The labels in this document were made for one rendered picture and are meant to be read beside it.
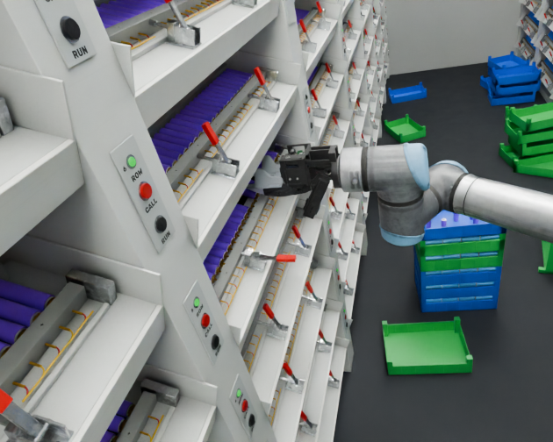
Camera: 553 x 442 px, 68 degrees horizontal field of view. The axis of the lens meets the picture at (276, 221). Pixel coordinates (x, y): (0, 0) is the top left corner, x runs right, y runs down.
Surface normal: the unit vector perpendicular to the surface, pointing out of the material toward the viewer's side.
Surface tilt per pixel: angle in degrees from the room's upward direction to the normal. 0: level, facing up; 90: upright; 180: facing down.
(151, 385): 20
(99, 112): 90
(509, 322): 0
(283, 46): 90
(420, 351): 0
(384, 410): 0
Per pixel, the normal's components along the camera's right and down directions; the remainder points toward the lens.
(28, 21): 0.95, -0.02
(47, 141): 0.13, -0.76
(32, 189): 0.96, 0.25
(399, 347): -0.21, -0.80
